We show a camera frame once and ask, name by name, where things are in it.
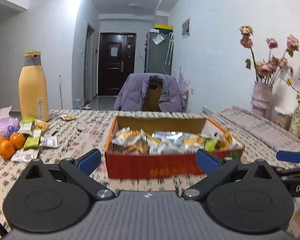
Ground green packet near tangerines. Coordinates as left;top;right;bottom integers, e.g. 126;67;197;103
18;117;36;137

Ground purple tissue pack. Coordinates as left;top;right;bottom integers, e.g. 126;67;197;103
0;106;20;139

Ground purple jacket on chair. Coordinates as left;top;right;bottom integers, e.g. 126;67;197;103
114;73;186;112

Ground clear storage jar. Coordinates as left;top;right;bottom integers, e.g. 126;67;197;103
273;107;293;130

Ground grey refrigerator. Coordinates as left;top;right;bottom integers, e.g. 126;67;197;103
144;32;173;75

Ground wooden chair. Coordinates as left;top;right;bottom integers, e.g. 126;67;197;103
142;82;162;112

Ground orange cardboard box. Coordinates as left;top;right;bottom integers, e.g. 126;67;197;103
105;116;245;179

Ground dried pink roses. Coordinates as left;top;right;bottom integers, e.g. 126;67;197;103
239;25;300;88

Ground dark entrance door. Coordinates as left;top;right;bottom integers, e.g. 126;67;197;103
97;33;136;96

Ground pink ceramic vase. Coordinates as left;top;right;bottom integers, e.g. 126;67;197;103
250;82;273;119

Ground yellow thermos bottle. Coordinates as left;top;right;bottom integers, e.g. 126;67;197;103
18;50;50;121

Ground oat crisp packet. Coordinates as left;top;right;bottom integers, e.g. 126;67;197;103
111;127;145;147

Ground silver yellow long snack bag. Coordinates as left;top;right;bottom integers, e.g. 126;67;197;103
151;131;183;146

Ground floral patterned vase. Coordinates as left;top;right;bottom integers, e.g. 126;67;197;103
289;103;300;137

